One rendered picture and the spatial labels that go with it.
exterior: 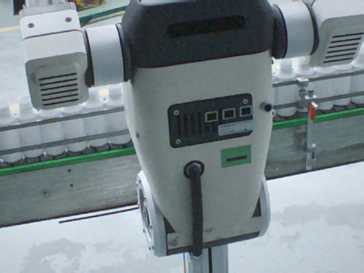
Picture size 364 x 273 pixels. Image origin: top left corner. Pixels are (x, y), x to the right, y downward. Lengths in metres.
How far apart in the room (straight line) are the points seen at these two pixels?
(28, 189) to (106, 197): 0.22
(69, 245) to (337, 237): 1.21
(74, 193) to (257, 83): 0.92
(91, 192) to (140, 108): 0.86
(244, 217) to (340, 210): 2.20
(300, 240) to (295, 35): 2.16
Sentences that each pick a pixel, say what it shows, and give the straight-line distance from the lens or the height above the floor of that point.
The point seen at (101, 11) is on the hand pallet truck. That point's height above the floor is 0.11.
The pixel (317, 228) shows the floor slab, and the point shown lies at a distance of 3.27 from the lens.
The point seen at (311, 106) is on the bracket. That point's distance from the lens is 1.91.
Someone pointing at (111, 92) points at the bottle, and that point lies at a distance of 1.84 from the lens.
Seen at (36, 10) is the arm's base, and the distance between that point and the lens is 1.07.
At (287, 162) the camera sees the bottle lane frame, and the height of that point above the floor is 0.87.
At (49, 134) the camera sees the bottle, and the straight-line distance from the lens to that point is 1.86.
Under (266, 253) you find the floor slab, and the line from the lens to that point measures 3.12.
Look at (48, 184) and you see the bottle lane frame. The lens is 1.90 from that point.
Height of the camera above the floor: 1.89
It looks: 28 degrees down
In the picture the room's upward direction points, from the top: 4 degrees counter-clockwise
